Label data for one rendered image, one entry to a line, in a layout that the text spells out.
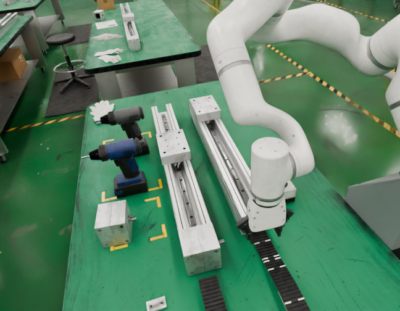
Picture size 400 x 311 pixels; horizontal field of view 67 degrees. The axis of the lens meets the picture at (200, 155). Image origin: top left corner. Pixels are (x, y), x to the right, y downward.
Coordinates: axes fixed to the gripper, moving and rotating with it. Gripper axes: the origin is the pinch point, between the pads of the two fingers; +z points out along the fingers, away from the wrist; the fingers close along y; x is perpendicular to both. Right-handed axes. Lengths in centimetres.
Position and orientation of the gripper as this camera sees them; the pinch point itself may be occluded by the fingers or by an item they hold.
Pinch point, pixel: (263, 233)
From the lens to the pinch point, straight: 92.2
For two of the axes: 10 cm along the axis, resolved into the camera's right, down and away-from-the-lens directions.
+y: 9.7, -2.0, 1.3
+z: 0.8, 7.9, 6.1
